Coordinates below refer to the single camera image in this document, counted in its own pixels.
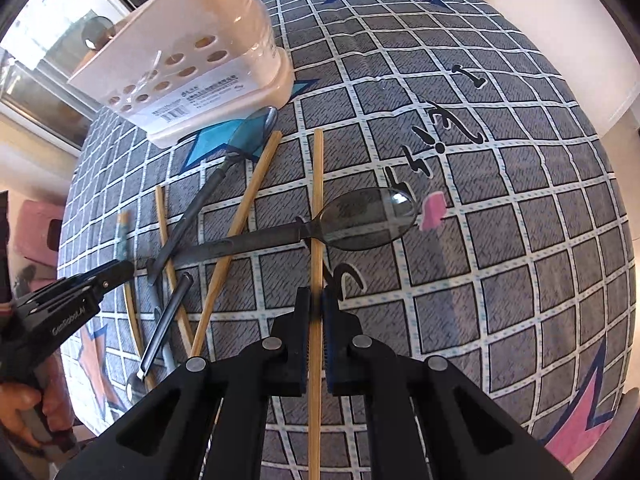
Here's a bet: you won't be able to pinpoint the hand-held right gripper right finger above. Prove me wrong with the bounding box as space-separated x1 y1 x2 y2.
320 287 576 480

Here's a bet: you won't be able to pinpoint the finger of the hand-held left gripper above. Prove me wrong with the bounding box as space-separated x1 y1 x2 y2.
56 259 136 305

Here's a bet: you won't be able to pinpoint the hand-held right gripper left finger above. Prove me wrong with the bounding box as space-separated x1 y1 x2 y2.
52 286 313 480

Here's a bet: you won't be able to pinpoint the blue patterned wooden chopstick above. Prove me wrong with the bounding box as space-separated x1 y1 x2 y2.
116 211 156 391

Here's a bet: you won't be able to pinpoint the black-handled utensil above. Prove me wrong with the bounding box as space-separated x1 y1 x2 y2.
138 271 195 383

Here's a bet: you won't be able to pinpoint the large dark-handled metal spoon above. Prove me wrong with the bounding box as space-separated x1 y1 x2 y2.
147 186 420 273

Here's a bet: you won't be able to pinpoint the all-metal spoon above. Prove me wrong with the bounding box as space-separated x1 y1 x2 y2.
125 280 176 406

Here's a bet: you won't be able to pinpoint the dark utensil handles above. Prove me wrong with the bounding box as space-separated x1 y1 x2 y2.
146 106 279 283

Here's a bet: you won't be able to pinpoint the beige plastic utensil holder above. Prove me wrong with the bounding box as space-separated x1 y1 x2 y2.
66 0 296 150

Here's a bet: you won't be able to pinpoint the person's left hand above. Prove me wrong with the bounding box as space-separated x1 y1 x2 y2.
0 382 51 450

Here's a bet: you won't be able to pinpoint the pink sticker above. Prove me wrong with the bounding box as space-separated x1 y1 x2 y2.
419 192 447 232

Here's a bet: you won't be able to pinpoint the grey checked tablecloth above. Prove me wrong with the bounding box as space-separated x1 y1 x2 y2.
62 0 632 480

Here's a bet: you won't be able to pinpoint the glass sliding door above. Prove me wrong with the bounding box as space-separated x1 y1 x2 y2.
0 0 143 147

